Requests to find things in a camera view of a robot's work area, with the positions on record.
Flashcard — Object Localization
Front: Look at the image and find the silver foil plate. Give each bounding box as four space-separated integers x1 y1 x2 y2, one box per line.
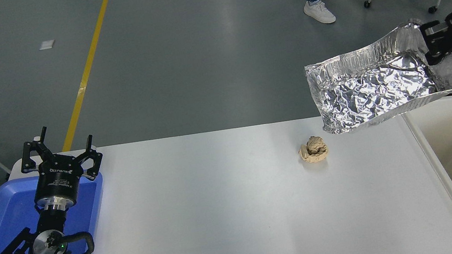
300 14 452 137

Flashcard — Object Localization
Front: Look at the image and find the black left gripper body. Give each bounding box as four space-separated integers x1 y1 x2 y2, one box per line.
28 150 94 203

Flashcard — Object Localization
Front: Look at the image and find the crumpled tan paper ball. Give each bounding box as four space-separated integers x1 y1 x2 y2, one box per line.
296 133 331 165

